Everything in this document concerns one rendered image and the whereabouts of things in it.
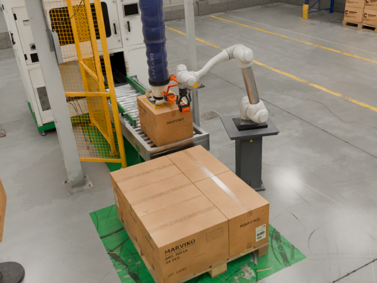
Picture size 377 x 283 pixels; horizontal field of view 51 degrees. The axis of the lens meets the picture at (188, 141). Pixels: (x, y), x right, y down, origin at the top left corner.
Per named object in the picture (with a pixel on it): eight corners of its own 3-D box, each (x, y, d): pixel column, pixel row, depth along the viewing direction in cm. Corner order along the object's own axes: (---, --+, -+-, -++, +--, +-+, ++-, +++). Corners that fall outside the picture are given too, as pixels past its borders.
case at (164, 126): (140, 128, 465) (136, 96, 446) (171, 120, 479) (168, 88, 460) (159, 149, 416) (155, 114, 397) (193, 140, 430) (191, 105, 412)
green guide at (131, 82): (126, 81, 613) (125, 76, 609) (133, 80, 617) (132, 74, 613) (169, 117, 485) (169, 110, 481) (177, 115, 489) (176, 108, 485)
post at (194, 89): (194, 154, 511) (189, 80, 464) (200, 153, 514) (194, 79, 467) (197, 156, 506) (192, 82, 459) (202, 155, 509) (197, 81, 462)
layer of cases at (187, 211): (115, 205, 403) (109, 172, 384) (202, 176, 440) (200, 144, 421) (163, 286, 307) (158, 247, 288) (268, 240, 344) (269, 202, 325)
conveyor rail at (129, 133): (92, 99, 599) (90, 87, 590) (95, 97, 601) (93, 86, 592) (150, 167, 414) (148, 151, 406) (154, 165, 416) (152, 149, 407)
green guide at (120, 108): (92, 88, 593) (91, 83, 589) (99, 87, 597) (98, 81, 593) (128, 128, 465) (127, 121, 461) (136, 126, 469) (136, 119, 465)
